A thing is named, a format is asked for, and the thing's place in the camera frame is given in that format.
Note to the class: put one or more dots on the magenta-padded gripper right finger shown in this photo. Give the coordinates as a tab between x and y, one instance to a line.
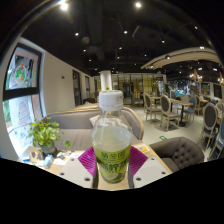
150	170

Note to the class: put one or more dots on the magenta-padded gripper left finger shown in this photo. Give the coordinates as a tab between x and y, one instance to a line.
76	170

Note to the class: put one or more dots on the green-labelled clear drink bottle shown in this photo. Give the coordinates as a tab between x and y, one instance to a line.
111	146

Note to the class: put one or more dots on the yellow paper card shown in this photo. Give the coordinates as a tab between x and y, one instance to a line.
142	148

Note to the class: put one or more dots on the small blue white carton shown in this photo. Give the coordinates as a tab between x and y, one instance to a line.
48	161

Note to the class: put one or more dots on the grey tufted armchair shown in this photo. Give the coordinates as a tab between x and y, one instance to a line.
180	150

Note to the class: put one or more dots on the grey curved sofa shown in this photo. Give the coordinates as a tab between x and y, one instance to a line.
73	128

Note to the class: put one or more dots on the green potted plant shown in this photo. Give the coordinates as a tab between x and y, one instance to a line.
43	133

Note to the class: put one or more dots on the group of dining chairs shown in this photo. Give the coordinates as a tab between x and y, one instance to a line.
166	106

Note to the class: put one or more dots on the dark-framed window with stickers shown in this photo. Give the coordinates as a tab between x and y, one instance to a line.
21	96

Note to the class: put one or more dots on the group of ceiling lights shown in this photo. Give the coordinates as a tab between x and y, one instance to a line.
137	4

